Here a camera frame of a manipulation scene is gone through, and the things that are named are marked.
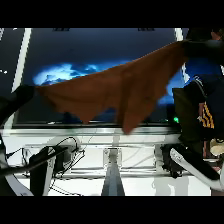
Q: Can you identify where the blue garment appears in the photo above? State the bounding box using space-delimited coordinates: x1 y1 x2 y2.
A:
184 56 224 86

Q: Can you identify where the dark olive garment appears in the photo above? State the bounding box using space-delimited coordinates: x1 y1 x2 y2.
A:
172 87 205 155

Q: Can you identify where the orange garment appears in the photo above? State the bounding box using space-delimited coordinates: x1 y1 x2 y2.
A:
34 41 190 136

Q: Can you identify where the silver frame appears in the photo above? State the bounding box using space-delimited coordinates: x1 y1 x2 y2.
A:
0 124 224 197

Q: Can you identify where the black cable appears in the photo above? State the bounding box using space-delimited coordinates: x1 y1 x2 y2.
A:
49 135 86 176

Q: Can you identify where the black garment with yellow stripes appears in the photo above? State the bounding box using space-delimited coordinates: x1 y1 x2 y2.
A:
194 74 224 142

